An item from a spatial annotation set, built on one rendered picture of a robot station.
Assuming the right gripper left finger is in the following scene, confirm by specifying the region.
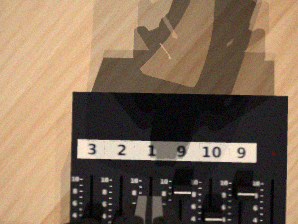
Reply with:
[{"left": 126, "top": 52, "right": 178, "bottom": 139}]
[{"left": 65, "top": 196, "right": 150, "bottom": 224}]

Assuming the black lighting desk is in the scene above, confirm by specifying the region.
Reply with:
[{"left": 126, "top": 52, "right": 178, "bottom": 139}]
[{"left": 70, "top": 92, "right": 288, "bottom": 224}]

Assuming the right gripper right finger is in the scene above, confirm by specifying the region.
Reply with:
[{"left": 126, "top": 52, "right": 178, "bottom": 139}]
[{"left": 149, "top": 196, "right": 219, "bottom": 224}]

